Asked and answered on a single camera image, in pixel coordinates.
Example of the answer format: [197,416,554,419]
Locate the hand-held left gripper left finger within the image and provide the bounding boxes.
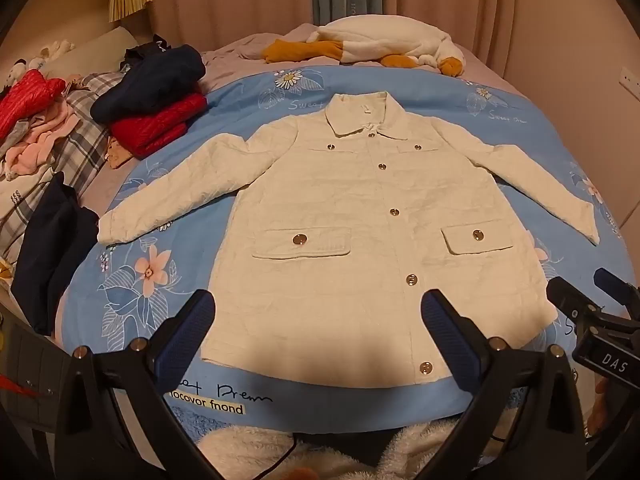
[55,289,217,480]

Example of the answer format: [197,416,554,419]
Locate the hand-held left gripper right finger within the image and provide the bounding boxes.
[421,289,588,480]

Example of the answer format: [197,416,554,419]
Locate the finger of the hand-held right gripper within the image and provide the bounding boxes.
[593,268,640,312]
[546,276,615,330]

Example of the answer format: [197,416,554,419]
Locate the white quilted jacket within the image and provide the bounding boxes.
[97,91,601,395]

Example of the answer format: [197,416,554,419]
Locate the person's right hand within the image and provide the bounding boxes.
[586,377,611,436]

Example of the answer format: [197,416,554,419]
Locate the white fluffy fleece clothing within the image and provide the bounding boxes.
[192,417,471,480]

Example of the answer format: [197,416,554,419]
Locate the dark navy cloth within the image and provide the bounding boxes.
[10,171,100,336]

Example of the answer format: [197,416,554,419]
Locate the grey bedside cabinet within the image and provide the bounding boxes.
[0,310,66,436]

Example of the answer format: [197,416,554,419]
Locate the beige floral cloth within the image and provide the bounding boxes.
[104,137,133,168]

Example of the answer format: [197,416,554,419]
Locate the folded red quilted jacket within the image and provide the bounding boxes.
[109,92,208,160]

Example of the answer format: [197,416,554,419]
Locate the white printed cloth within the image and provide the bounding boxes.
[0,180,31,221]

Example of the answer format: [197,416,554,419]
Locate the plaid bedding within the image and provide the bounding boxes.
[0,71,126,261]

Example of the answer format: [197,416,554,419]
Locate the blue floral blanket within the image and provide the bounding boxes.
[52,65,626,436]

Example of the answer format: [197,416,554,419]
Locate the pink fleece garment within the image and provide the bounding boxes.
[0,100,81,181]

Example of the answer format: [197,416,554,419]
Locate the folded navy garment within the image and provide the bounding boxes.
[91,44,207,123]

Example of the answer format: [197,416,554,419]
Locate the lilac grey bed sheet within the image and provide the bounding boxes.
[80,22,521,211]

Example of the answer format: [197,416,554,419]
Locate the crumpled red quilted jacket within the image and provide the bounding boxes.
[0,69,67,147]

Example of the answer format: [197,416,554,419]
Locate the dark bag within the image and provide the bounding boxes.
[120,35,173,68]

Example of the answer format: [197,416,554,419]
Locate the white pillow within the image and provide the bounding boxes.
[45,25,138,78]

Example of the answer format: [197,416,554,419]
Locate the white and orange goose plush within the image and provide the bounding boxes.
[263,15,467,77]

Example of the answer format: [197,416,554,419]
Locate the small white plush toys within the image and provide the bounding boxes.
[7,40,76,86]

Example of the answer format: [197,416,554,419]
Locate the beige curtain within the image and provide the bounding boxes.
[147,0,581,91]

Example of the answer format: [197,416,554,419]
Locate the black cable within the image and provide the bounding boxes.
[260,432,311,480]

